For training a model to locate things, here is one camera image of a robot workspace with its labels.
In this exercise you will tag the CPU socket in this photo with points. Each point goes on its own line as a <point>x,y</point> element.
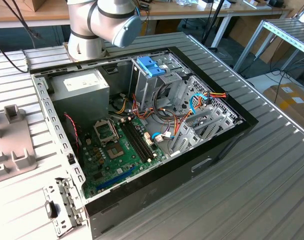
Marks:
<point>114,152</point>

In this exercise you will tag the black RAM slot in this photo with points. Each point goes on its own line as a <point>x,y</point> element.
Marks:
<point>134,140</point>
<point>139,140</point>

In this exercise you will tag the silver slot bracket latch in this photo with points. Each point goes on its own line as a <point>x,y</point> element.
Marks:
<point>67,197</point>

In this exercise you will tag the silver disk bay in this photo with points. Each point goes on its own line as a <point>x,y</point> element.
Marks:
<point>185,143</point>

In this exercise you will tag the cardboard box with labels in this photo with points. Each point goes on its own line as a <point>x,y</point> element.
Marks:
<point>287,100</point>

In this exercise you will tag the small black case latch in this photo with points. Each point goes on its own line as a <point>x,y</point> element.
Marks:
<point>71,159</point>

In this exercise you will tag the grey power supply unit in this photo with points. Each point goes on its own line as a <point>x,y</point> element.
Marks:
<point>79,100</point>

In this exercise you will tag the grey parts rack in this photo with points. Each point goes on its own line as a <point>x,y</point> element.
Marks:
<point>14,132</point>

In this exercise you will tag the green motherboard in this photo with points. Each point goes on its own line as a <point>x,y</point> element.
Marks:
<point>138,163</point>

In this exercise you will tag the white board connector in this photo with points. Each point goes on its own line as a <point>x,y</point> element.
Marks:
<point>148,140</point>

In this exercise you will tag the aluminium slat table frame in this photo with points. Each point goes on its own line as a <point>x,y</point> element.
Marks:
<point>287,31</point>

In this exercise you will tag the blue plastic drive bracket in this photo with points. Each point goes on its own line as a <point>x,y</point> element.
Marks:
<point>148,66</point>

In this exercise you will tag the blue expansion slot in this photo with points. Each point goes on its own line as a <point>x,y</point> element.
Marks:
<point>117,178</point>

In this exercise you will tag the wooden desk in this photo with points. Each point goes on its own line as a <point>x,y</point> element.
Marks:
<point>164,10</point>

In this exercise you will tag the black open PC case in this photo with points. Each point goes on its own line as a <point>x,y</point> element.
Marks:
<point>167,190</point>

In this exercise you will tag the silver metal drive cage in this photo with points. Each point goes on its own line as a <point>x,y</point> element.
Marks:
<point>147,95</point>

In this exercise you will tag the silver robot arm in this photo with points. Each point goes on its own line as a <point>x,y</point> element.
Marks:
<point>104,15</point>

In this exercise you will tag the small brown cardboard box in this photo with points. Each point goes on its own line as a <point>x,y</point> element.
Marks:
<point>37,3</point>

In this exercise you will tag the black plastic lock tab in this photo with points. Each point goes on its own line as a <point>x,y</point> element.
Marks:
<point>50,210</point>

